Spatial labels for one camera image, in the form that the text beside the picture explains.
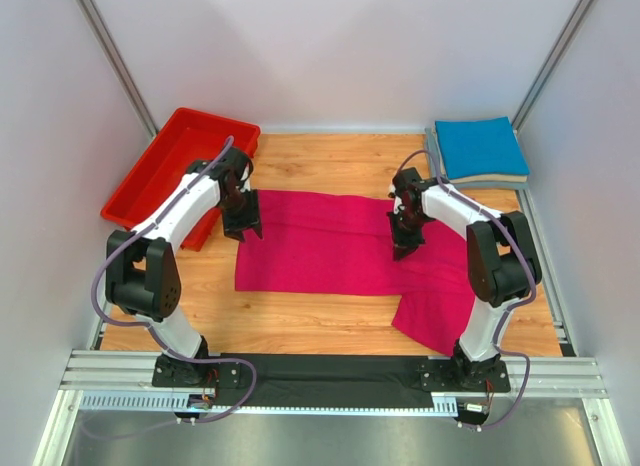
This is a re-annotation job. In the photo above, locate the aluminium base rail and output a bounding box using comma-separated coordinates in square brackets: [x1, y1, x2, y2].
[60, 351, 607, 417]

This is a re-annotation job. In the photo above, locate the beige folded t shirt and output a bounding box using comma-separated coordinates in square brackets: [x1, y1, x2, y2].
[438, 136, 530, 182]

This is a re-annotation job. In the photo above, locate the red plastic bin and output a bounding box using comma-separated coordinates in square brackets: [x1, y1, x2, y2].
[101, 107, 261, 230]

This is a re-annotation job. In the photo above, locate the blue folded t shirt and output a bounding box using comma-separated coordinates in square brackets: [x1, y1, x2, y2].
[435, 116, 530, 182]

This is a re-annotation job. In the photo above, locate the right frame post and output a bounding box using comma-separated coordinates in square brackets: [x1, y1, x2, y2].
[511, 0, 597, 131]

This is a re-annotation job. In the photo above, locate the frame post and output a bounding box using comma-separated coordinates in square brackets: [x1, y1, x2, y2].
[511, 0, 597, 131]
[75, 0, 159, 138]

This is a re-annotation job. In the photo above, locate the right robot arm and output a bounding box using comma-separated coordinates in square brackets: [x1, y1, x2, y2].
[387, 168, 542, 391]

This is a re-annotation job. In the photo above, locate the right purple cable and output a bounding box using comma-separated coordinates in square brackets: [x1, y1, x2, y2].
[399, 148, 539, 432]

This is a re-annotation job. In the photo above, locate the purple cable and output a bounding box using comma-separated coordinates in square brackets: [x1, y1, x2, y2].
[399, 148, 539, 432]
[89, 135, 259, 425]

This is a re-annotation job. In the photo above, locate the magenta t shirt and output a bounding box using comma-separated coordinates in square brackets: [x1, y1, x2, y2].
[235, 190, 474, 356]

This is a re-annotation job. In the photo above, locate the grey folded t shirt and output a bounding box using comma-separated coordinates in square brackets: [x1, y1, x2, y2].
[423, 128, 528, 191]

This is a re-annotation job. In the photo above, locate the left frame post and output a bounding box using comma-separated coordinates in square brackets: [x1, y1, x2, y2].
[75, 0, 159, 138]

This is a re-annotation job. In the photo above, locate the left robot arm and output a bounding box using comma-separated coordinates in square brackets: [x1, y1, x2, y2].
[97, 141, 263, 389]

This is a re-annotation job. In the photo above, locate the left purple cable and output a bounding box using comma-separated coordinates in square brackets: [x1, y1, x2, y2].
[89, 135, 259, 425]

